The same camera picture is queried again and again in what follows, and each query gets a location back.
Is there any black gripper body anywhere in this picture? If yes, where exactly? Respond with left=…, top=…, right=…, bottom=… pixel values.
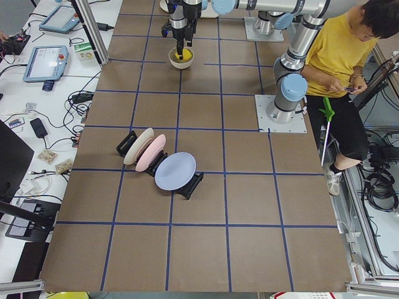
left=161, top=18, right=197, bottom=44

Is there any yellow lemon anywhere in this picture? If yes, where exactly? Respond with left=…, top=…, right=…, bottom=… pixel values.
left=172, top=48, right=193, bottom=64

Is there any white ceramic bowl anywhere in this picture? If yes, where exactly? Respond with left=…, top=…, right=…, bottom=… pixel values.
left=168, top=48, right=195, bottom=70

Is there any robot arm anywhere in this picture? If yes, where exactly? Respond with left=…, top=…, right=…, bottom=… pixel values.
left=161, top=1, right=329, bottom=124

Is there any black power adapter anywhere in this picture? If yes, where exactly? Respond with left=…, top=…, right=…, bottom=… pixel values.
left=97, top=22, right=114, bottom=31

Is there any green white carton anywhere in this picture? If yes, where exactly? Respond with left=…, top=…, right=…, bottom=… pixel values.
left=74, top=42, right=95, bottom=61

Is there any cream plate in rack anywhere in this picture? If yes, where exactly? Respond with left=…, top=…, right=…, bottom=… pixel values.
left=123, top=128, right=154, bottom=165

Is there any upper teach pendant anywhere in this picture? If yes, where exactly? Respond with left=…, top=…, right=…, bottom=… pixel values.
left=39, top=5, right=79, bottom=34

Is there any teach pendant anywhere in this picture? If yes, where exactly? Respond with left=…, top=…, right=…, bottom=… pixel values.
left=39, top=5, right=79, bottom=34
left=23, top=45, right=69, bottom=83

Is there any pink plate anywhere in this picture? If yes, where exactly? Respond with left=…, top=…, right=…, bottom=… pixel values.
left=135, top=134, right=166, bottom=172

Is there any blue plate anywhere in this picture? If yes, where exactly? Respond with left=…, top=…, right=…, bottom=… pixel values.
left=155, top=152, right=196, bottom=191

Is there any black dish rack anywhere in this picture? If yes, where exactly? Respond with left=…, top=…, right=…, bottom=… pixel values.
left=116, top=128, right=204, bottom=199

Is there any lower teach pendant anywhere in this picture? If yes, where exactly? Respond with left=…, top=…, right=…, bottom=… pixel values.
left=23, top=45, right=69, bottom=83

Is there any person in yellow shirt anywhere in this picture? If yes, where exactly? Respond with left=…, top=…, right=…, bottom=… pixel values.
left=301, top=1, right=398, bottom=196

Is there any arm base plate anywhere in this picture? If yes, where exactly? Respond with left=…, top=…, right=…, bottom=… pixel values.
left=255, top=95, right=307, bottom=134
left=244, top=17, right=284, bottom=42

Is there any aluminium frame post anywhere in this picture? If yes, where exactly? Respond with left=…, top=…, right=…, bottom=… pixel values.
left=71, top=0, right=109, bottom=65

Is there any green handled tool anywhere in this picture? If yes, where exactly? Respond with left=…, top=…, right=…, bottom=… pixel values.
left=320, top=97, right=335, bottom=166

